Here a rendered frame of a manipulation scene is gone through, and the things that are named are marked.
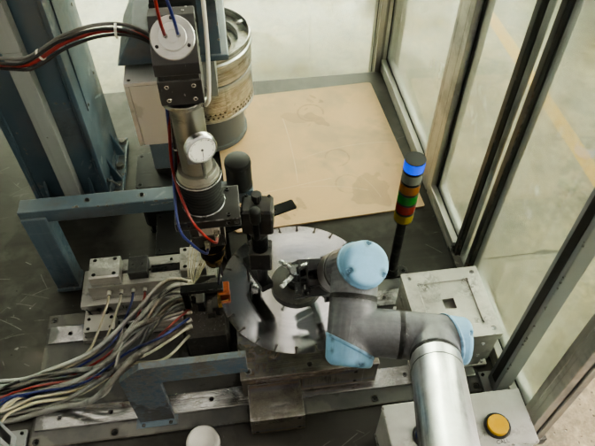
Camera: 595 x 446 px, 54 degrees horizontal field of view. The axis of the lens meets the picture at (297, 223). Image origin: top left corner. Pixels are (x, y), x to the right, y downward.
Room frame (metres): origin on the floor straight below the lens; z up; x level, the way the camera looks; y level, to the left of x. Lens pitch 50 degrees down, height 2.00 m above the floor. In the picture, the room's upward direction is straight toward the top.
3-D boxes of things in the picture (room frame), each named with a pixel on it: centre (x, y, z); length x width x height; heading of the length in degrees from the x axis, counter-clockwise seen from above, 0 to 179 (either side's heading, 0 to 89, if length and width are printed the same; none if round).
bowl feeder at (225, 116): (1.45, 0.28, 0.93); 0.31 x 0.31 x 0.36
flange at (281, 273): (0.71, 0.00, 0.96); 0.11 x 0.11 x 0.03
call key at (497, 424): (0.42, -0.38, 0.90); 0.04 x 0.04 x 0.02
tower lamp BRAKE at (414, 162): (0.89, -0.25, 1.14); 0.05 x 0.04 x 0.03; 8
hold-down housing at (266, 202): (0.68, 0.07, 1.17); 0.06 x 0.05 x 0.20; 89
